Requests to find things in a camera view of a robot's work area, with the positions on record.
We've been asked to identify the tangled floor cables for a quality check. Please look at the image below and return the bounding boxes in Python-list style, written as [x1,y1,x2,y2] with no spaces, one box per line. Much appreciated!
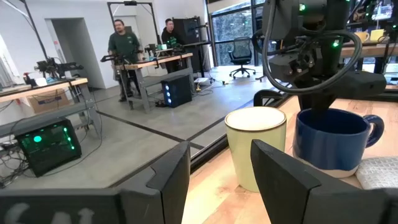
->
[0,140,23,189]

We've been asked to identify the cardboard box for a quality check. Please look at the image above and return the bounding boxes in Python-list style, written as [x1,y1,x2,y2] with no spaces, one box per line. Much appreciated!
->
[27,88,72,114]

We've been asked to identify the blue mug with cream base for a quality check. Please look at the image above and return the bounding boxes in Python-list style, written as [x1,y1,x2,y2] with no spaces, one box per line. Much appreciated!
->
[292,107,386,179]

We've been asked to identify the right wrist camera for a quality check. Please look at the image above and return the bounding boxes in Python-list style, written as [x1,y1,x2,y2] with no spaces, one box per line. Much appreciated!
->
[268,53,312,83]

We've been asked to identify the display screen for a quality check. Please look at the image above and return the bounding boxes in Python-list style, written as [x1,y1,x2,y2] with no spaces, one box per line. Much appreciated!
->
[371,0,396,21]

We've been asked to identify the person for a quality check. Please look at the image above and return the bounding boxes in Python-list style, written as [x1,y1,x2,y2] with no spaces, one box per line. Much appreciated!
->
[107,19,145,103]
[160,17,185,74]

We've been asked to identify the black curved bar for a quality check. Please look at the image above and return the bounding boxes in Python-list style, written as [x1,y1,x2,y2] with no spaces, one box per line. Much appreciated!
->
[252,89,284,108]

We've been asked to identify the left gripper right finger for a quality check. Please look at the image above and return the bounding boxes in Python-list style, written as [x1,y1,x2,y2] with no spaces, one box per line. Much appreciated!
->
[250,139,386,224]

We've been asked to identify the grey waffle-weave cloth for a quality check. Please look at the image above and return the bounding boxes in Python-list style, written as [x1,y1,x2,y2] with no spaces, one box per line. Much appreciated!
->
[354,156,398,191]

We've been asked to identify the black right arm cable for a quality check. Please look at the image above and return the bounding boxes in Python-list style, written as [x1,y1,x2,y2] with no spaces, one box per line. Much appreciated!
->
[251,0,364,95]

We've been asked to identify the pale yellow ceramic cup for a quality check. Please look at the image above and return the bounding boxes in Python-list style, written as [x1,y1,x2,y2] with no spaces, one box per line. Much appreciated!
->
[224,106,288,194]

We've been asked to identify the large glass window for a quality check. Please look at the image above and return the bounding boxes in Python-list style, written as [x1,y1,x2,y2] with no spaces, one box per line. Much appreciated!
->
[210,0,266,68]

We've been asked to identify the thin black pole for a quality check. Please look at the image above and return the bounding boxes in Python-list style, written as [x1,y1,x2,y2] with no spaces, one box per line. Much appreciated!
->
[17,0,50,62]

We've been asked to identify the black office chair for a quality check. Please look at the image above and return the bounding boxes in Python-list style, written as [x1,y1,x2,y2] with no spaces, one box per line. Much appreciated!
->
[227,36,257,80]

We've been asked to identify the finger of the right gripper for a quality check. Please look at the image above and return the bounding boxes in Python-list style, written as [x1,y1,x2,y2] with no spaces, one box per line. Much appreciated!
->
[298,93,333,121]

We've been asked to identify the black computer tower green lights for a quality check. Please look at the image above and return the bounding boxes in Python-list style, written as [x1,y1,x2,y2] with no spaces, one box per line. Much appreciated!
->
[14,116,83,179]

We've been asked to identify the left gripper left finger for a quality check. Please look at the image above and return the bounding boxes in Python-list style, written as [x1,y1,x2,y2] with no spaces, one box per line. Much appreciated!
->
[119,141,192,224]

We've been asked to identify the black computer tower blue lights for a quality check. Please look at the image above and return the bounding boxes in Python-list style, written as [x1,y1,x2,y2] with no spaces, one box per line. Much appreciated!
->
[160,73,193,109]

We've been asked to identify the tall black cabinet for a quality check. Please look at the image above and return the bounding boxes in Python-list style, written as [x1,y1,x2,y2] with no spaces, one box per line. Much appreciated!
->
[172,16,205,73]

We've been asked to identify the wood-topped workbench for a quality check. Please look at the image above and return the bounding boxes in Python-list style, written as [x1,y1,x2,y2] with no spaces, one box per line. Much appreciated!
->
[340,41,398,74]
[0,77,103,139]
[114,52,195,114]

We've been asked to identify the black camera rig frame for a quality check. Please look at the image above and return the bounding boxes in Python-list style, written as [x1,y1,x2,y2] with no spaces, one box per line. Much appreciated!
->
[106,0,157,45]

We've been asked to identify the small yellow mug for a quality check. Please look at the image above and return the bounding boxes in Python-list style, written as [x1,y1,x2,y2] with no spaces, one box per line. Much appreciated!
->
[354,30,371,44]
[369,28,387,43]

